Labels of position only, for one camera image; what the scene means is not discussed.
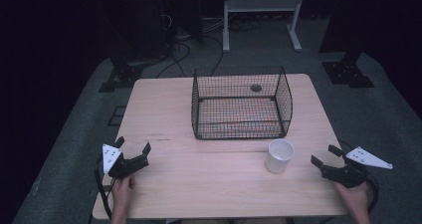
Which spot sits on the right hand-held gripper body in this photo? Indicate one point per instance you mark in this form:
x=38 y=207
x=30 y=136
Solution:
x=348 y=174

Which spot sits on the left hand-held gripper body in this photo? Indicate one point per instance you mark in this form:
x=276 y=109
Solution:
x=124 y=166

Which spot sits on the white cup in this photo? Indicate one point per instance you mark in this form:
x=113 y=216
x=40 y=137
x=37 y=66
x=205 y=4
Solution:
x=279 y=156

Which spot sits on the person's right hand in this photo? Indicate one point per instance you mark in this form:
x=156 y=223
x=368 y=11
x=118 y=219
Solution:
x=355 y=197

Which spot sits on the person's left hand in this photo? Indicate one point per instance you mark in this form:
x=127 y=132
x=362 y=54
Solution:
x=122 y=190

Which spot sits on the black stand base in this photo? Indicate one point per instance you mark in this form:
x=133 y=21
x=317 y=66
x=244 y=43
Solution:
x=122 y=78
x=348 y=73

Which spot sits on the dark round table grommet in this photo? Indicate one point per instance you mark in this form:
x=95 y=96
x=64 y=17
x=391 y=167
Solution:
x=255 y=87

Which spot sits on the white metal stand frame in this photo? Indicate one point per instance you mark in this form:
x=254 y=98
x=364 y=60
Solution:
x=263 y=3

